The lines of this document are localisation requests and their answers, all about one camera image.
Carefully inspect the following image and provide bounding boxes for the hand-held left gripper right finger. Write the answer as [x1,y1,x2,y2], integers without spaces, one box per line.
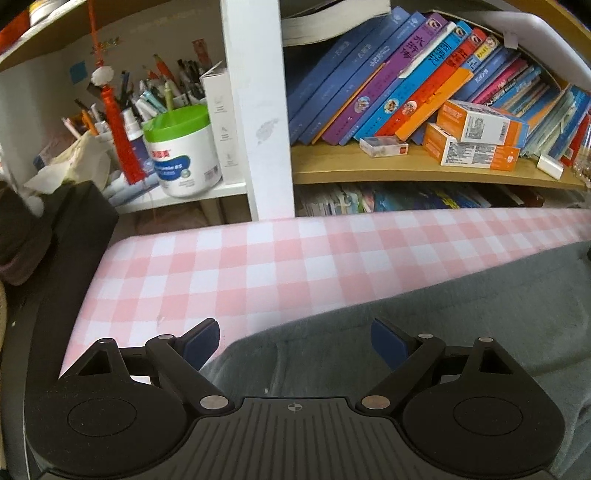
[355,316,539,414]

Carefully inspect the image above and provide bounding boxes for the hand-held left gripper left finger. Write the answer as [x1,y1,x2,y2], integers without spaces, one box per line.
[58,318,236,416]

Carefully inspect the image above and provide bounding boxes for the grey pants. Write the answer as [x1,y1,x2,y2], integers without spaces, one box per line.
[201,240,591,480]

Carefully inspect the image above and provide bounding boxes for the pink checkered cartoon desk mat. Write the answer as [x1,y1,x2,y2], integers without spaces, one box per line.
[60,208,591,384]

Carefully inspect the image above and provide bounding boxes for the white tub with green lid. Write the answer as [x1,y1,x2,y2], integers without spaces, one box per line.
[142,105,223,200]

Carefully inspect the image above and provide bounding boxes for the small white and red box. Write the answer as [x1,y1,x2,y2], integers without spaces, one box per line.
[359,136,411,159]

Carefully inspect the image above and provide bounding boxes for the orange and white carton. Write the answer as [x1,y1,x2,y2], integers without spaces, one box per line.
[436,99,529,148]
[422,122,522,172]

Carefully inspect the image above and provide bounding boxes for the tall white carton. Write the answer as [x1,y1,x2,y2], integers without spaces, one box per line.
[199,61,242,186]

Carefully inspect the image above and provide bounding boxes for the red tassel charm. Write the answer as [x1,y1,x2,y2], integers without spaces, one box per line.
[88,0,147,185]

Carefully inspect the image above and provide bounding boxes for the crumpled white tissue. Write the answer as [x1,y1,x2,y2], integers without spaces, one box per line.
[23,131,114,215]

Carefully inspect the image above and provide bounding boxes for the white charger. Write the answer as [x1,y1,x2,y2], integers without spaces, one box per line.
[538,154,565,180]

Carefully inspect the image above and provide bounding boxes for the wooden and white bookshelf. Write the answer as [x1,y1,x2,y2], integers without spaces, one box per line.
[0,0,591,222]

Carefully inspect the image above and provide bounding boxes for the bunch of pens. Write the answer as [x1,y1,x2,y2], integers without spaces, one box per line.
[62,53,208,139]

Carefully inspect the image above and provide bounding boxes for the row of leaning colourful books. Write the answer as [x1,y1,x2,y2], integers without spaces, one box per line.
[284,7,591,160]

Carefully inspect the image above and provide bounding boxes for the thick white-paged book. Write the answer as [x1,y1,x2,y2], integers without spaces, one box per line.
[281,0,392,47]

